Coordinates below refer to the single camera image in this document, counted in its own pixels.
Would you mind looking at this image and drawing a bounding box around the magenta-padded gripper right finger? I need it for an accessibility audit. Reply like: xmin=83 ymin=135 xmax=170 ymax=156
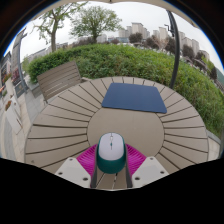
xmin=123 ymin=143 xmax=170 ymax=189

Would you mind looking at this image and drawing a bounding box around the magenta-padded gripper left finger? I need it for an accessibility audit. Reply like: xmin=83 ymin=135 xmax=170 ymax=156
xmin=54 ymin=143 xmax=100 ymax=189

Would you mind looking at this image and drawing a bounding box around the white and green computer mouse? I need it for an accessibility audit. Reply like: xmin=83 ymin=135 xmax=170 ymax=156
xmin=95 ymin=132 xmax=128 ymax=175

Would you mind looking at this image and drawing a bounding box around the dark blue mouse pad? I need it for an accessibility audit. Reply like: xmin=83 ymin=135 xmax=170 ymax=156
xmin=101 ymin=82 xmax=168 ymax=114

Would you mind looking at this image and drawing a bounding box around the white planter box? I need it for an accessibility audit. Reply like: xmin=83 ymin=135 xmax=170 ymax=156
xmin=3 ymin=99 xmax=23 ymax=135

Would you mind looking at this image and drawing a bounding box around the grey slatted outdoor chair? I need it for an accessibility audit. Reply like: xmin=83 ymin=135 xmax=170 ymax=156
xmin=36 ymin=59 xmax=83 ymax=103

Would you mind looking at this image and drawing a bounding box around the dark curved parasol pole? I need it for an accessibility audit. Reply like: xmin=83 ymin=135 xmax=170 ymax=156
xmin=165 ymin=9 xmax=181 ymax=90

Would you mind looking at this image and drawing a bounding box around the grey curved sign pillar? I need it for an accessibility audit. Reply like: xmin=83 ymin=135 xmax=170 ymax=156
xmin=9 ymin=28 xmax=29 ymax=98

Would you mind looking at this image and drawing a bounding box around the thin bare-trunked tree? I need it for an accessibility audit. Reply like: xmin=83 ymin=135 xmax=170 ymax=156
xmin=33 ymin=1 xmax=88 ymax=54

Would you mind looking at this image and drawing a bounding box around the group of pale high-rise buildings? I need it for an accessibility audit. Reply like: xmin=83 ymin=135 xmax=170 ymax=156
xmin=118 ymin=21 xmax=211 ymax=61

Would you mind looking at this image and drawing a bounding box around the round leafy tree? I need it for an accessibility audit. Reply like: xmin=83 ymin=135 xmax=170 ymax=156
xmin=69 ymin=4 xmax=123 ymax=44

